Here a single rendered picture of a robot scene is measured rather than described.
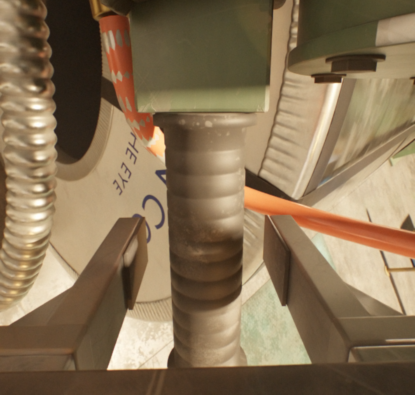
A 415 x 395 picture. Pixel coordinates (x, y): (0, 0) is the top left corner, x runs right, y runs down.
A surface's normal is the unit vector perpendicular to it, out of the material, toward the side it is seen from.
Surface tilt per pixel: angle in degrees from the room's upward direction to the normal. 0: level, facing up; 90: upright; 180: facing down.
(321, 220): 68
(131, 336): 0
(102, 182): 90
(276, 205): 57
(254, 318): 0
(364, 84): 36
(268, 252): 129
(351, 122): 40
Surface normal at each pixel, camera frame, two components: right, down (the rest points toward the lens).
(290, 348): 0.65, -0.24
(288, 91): -0.65, 0.29
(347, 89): 0.74, 0.35
